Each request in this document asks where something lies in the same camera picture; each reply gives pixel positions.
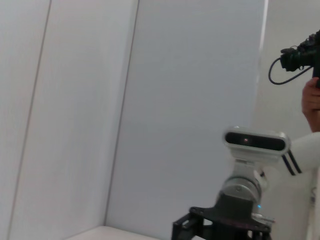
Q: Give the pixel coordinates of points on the person's hand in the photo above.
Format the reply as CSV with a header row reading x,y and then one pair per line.
x,y
310,97

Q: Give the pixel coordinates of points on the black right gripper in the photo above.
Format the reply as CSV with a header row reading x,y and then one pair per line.
x,y
232,217

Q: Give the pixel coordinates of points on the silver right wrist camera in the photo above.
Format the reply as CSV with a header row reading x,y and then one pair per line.
x,y
252,141

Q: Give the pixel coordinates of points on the black video camera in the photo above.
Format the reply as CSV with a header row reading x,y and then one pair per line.
x,y
295,60

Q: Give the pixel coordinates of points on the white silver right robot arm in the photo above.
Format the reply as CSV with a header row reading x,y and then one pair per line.
x,y
305,150

